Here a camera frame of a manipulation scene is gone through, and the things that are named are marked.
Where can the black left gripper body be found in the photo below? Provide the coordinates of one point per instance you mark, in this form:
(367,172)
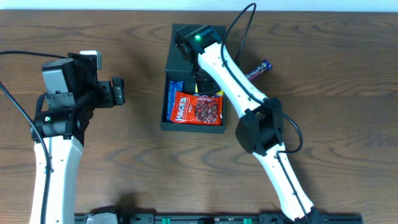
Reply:
(117,91)

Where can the black fabric storage box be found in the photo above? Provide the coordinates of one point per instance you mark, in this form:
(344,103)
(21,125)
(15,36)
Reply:
(179,69)

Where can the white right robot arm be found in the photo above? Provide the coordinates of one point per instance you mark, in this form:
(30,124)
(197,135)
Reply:
(260,127)

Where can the yellow Mentos candy tub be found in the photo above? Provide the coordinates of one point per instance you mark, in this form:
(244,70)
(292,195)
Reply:
(219,92)

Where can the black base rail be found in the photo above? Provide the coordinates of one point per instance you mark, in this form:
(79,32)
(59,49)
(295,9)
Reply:
(112,214)

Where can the blue cookie roll pack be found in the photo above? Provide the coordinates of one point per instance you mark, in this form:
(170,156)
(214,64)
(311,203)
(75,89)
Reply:
(174,86)

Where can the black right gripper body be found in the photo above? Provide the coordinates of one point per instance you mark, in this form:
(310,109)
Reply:
(203,83)

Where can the red Hacks candy bag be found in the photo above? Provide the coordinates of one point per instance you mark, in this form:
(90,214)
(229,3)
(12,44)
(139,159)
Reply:
(197,110)

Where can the purple Dairy Milk chocolate bar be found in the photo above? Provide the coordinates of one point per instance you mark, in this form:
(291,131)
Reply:
(263,67)

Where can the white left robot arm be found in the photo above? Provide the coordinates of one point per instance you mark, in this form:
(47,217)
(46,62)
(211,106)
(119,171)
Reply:
(62,116)

